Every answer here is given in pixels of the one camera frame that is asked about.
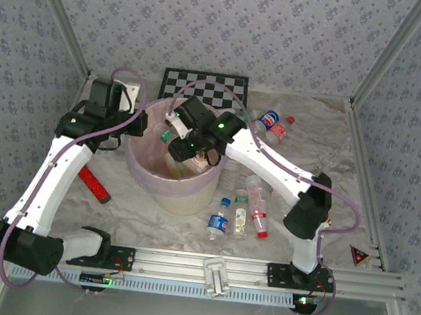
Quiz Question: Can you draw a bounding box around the red and black triangle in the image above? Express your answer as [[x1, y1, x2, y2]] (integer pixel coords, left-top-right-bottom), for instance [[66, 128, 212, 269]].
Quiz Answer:
[[348, 244, 371, 268]]

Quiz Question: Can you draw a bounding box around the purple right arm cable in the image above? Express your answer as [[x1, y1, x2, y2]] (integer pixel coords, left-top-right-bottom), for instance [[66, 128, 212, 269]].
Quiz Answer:
[[146, 76, 376, 315]]

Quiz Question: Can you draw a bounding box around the right circuit board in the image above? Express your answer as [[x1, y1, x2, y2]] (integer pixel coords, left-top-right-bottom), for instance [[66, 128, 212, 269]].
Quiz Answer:
[[291, 292, 320, 310]]

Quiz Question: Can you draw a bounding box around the Pepsi bottle with wide label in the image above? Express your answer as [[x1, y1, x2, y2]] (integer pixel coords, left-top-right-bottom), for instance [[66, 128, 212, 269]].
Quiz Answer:
[[251, 108, 282, 134]]

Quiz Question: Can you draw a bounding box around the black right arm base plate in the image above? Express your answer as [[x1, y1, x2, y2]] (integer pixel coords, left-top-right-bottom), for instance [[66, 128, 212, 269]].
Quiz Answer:
[[265, 261, 337, 295]]

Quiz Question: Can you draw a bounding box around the small Pepsi bottle blue cap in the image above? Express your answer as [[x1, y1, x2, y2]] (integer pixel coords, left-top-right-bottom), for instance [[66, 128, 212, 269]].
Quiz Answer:
[[205, 195, 233, 244]]

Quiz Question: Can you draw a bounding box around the grey rail clamp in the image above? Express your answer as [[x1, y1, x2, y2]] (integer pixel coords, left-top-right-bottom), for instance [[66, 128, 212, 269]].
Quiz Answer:
[[199, 255, 234, 301]]

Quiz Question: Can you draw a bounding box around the beige round waste bin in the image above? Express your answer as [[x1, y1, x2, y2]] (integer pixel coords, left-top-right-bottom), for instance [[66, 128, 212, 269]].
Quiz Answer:
[[119, 93, 233, 221]]

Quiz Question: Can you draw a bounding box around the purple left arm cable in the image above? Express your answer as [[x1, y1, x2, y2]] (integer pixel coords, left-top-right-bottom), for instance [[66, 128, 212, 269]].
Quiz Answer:
[[0, 54, 153, 301]]

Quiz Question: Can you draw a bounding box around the black and grey chessboard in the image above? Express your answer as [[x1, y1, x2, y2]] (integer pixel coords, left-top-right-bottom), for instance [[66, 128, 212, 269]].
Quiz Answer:
[[157, 66, 251, 113]]

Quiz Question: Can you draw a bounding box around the slotted grey cable duct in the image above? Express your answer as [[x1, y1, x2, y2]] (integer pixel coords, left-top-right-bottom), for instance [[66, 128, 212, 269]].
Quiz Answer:
[[8, 259, 317, 313]]

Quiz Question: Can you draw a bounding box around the clear bottle with green label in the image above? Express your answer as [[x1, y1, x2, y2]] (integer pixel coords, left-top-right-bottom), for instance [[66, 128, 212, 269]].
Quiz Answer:
[[230, 194, 252, 241]]

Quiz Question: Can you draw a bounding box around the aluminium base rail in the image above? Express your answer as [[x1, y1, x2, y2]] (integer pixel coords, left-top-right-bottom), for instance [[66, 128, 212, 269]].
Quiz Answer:
[[57, 236, 409, 307]]

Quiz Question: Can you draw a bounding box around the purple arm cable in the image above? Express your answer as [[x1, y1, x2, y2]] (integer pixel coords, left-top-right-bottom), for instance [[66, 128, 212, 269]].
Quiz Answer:
[[0, 54, 153, 301], [146, 76, 376, 315]]

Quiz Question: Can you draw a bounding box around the circuit board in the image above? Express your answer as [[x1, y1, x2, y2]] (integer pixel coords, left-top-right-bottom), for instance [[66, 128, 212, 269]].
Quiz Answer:
[[291, 292, 320, 310], [79, 270, 113, 288]]

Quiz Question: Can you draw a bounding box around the long clear bottle red cap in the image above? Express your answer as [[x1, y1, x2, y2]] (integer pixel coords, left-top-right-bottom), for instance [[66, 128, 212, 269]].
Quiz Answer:
[[240, 174, 277, 241]]

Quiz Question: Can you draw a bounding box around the red cylindrical tube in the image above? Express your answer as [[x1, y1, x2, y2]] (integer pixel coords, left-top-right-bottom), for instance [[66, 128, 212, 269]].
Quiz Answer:
[[75, 165, 115, 205]]

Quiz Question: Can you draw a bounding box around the aluminium frame post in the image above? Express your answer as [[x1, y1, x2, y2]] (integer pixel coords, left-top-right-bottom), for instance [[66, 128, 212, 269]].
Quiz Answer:
[[349, 0, 421, 114], [15, 0, 100, 76]]

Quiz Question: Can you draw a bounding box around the red label bottle red cap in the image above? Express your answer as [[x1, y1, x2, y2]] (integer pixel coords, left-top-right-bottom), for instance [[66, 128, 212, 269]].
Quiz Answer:
[[264, 113, 296, 149]]

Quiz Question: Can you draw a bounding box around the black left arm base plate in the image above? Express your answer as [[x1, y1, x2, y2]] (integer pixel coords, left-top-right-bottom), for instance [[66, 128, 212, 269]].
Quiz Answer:
[[64, 239, 137, 273]]

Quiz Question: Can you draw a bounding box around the left circuit board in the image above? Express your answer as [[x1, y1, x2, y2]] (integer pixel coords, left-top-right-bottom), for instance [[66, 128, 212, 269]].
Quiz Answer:
[[79, 270, 113, 288]]

